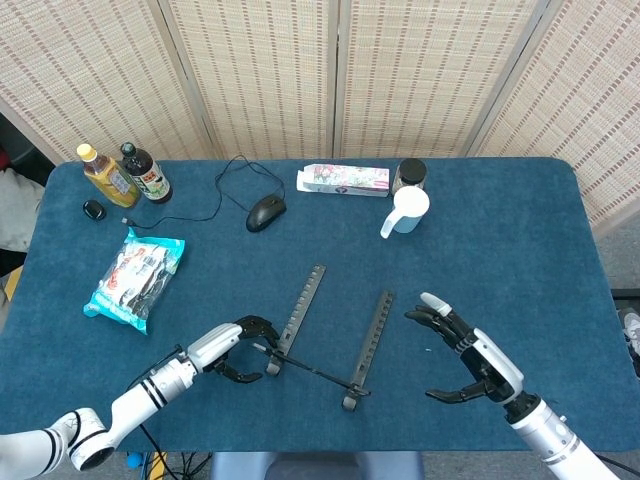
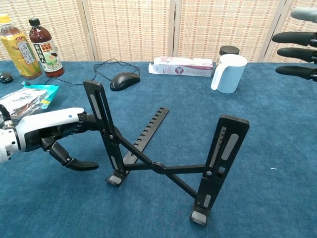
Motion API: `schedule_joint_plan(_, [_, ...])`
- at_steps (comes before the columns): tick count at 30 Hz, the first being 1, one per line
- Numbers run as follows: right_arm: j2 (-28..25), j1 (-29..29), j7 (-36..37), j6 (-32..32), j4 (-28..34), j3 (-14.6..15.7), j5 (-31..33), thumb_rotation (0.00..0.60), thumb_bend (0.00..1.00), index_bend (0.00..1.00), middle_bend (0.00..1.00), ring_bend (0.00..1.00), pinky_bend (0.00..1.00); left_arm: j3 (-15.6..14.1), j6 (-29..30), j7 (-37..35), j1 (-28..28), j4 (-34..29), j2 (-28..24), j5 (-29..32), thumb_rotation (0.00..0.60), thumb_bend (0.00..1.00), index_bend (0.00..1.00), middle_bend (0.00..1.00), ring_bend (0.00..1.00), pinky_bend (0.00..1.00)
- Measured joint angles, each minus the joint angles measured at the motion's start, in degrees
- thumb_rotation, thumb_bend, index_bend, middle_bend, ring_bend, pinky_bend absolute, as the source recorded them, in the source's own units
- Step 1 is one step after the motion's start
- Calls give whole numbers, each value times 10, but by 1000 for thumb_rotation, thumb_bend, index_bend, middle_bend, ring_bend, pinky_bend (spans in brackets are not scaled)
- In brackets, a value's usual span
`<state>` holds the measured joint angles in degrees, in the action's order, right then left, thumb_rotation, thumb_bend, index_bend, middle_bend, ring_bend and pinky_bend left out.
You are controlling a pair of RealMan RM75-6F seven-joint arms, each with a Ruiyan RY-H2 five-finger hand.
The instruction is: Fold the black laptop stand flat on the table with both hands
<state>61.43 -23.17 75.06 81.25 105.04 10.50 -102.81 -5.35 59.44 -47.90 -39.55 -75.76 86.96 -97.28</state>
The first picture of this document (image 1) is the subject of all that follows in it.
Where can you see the black computer mouse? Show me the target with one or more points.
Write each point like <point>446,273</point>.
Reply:
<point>265,214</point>

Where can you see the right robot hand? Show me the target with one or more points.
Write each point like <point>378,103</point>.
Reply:
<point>492,360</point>

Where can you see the yellow label tea bottle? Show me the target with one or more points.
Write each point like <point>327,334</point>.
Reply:
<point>112,182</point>

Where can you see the small black oval case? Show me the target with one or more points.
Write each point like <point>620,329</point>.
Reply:
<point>94,210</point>

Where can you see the glass jar with black lid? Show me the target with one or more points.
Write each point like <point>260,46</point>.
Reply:
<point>412,170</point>

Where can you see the grey sneaker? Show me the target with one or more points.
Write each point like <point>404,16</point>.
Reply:
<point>631,330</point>

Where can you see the grey cloth bundle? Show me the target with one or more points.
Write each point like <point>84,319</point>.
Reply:
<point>17,210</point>

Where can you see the small blue ball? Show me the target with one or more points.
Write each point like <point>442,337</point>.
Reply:
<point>133,460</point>

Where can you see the black folding laptop stand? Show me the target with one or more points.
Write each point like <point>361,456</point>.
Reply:
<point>303,302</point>

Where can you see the blue grey padded seat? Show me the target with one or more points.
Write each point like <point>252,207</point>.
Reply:
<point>315,467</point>

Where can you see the floral print cardboard box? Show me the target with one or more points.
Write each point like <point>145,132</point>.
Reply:
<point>350,180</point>

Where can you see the dark bottle with black cap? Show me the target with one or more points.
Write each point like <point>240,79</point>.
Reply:
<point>150,182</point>

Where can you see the blue carpet table cover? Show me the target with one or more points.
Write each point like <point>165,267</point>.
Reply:
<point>475,250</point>

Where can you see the teal clear snack bag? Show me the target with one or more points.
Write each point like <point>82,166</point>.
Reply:
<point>135,275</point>

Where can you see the woven bamboo folding screen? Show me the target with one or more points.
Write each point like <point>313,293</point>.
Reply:
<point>270,75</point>

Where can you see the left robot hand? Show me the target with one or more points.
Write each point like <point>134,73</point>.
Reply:
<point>215,340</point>

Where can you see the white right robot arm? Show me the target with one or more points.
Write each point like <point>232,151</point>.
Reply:
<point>550,435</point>

